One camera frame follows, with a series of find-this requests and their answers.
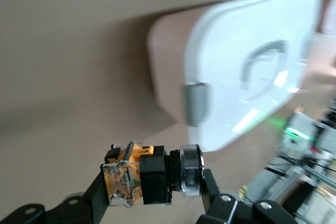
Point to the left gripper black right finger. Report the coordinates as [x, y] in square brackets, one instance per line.
[218, 208]

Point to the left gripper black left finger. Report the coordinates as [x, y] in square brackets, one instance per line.
[92, 203]

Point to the orange push button switch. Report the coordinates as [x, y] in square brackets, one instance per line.
[152, 179]

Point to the white lidded storage box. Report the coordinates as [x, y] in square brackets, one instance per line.
[231, 51]

